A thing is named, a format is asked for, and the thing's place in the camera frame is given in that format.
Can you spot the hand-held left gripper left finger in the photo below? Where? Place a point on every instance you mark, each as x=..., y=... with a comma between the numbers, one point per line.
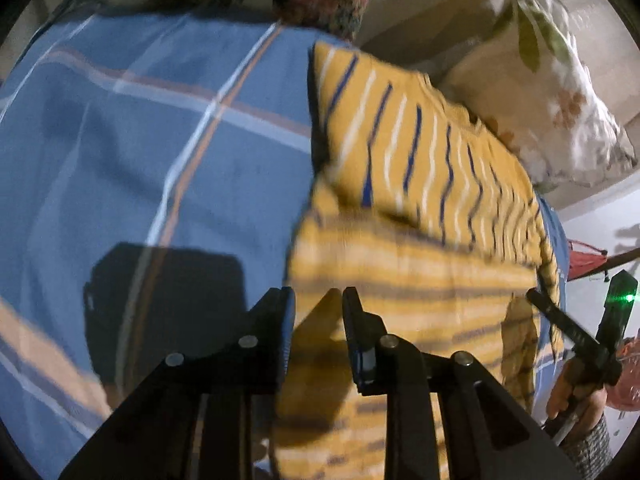
x=288, y=330

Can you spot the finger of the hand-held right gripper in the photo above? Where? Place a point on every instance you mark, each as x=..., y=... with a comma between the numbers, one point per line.
x=560, y=322

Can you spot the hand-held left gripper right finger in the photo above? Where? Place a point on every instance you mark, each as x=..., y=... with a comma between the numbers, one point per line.
x=355, y=360

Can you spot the yellow striped shirt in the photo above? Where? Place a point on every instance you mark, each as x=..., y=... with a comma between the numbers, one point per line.
x=400, y=270

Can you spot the person's right hand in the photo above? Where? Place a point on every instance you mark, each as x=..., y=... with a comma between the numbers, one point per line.
x=595, y=410

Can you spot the pink object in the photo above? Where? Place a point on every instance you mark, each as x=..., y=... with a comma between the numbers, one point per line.
x=631, y=375

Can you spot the red object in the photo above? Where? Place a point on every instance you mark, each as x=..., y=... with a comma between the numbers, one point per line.
x=582, y=260

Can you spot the dark rod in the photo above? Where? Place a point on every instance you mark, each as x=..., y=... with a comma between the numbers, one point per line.
x=620, y=259

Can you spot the blue plaid bedsheet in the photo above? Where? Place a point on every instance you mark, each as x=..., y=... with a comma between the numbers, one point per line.
x=125, y=160

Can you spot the white floral pillow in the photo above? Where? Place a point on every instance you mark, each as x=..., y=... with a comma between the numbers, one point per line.
x=550, y=85

